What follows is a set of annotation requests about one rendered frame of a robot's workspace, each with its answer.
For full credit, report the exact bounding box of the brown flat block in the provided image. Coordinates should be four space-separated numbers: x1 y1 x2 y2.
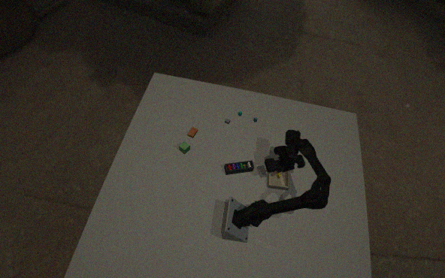
187 127 198 138

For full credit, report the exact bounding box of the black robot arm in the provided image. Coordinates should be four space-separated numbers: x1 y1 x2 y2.
232 130 331 229

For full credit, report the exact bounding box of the green cube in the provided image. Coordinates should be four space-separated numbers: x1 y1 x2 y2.
179 141 190 155

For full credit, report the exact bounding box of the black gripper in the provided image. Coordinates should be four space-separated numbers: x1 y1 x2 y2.
265 152 305 173

